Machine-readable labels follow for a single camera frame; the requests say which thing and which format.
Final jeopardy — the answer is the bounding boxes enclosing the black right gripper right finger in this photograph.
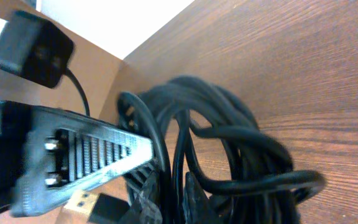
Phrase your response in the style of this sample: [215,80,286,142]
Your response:
[183,172,222,224]

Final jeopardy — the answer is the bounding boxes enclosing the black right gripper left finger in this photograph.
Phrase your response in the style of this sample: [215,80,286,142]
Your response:
[118,170,163,224]

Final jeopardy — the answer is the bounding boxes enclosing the black cable bundle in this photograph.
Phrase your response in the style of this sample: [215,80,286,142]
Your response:
[116,74,328,224]

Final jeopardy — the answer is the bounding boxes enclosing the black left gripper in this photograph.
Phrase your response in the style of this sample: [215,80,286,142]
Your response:
[0,101,154,217]

